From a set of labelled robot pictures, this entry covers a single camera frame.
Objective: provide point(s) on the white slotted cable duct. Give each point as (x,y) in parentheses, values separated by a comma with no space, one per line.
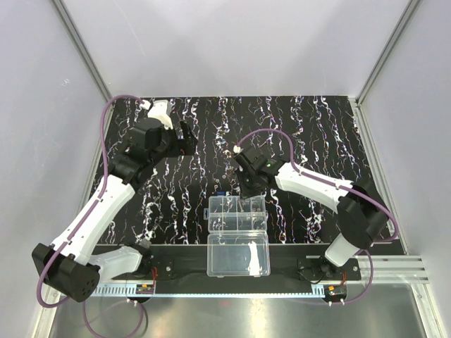
(214,290)

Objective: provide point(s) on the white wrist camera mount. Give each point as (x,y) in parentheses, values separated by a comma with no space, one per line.
(161,110)

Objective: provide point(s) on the black marbled table mat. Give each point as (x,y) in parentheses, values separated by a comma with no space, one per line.
(135,160)

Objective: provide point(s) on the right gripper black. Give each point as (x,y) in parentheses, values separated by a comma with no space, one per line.
(250,184)

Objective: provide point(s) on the right aluminium frame post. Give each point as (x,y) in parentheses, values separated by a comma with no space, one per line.
(406,17)

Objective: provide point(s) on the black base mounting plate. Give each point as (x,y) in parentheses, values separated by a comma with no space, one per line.
(186,265)

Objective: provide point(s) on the clear plastic organizer box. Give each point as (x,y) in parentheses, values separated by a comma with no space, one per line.
(236,235)

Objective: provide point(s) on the aluminium frame post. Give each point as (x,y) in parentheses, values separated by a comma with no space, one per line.
(80,46)
(406,17)

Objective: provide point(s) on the aluminium rail right side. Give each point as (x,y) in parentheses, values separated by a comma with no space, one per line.
(386,270)

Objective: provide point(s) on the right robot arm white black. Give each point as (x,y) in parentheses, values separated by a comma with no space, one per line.
(362,214)

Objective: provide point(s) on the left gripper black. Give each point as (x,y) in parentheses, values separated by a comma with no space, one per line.
(184,137)

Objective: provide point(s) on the left aluminium frame post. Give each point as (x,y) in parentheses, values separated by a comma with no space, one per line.
(80,46)

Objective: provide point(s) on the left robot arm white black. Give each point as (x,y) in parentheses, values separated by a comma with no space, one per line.
(68,264)

